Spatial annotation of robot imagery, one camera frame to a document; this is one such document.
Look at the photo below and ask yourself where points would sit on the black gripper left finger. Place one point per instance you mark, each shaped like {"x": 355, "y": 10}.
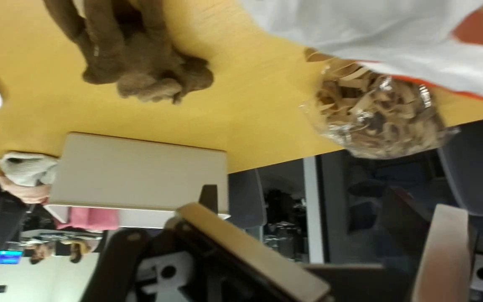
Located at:
{"x": 246, "y": 252}

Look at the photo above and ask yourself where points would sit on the white plastic bag red logo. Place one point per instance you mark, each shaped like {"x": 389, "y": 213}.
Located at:
{"x": 376, "y": 27}

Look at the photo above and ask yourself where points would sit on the grey office chair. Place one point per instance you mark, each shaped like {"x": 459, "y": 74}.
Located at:
{"x": 476, "y": 168}

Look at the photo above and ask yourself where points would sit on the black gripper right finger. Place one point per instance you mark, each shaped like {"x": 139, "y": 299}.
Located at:
{"x": 444, "y": 257}

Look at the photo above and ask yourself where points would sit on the large white rectangular bin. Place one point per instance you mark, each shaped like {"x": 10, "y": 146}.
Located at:
{"x": 141, "y": 173}

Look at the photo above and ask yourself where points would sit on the brown plush moose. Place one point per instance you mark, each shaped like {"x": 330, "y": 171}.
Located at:
{"x": 141, "y": 61}

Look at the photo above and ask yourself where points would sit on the clear bag of wooden pieces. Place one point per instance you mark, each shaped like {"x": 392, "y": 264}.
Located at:
{"x": 376, "y": 111}

